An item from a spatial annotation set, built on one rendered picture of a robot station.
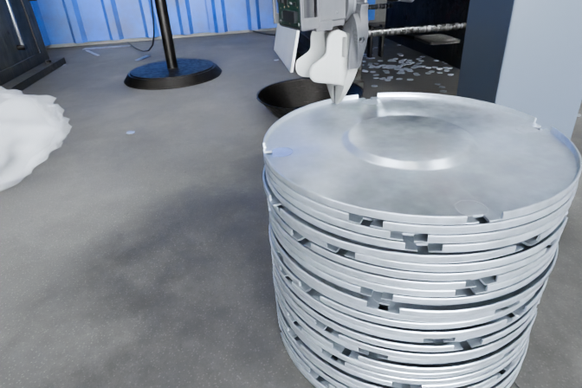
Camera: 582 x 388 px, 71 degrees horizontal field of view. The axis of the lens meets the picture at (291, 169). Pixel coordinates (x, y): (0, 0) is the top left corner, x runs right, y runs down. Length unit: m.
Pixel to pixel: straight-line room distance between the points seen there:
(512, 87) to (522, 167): 0.54
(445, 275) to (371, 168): 0.11
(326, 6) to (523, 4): 0.50
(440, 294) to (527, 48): 0.65
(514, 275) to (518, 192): 0.06
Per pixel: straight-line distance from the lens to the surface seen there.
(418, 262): 0.33
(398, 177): 0.35
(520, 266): 0.36
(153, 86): 1.61
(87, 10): 2.81
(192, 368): 0.52
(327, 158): 0.38
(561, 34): 0.95
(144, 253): 0.70
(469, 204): 0.33
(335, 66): 0.49
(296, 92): 1.28
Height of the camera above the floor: 0.40
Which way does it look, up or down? 27 degrees down
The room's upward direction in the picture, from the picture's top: 3 degrees counter-clockwise
